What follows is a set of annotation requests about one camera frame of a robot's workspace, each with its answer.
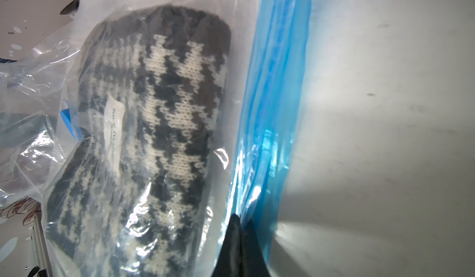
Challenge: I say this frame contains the houndstooth black white scarf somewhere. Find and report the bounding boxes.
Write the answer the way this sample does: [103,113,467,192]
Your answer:
[45,5,231,277]

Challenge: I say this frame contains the clear vacuum bag blue zipper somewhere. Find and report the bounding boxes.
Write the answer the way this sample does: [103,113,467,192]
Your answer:
[1,0,312,277]

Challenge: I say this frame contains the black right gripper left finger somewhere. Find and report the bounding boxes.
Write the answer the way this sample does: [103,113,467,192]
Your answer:
[211,214,241,277]

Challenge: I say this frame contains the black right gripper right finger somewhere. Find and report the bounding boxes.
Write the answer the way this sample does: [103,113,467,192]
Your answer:
[240,221,270,277]

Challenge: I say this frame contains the black ladle at table edge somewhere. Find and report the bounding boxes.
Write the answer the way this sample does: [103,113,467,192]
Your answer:
[60,0,80,16]

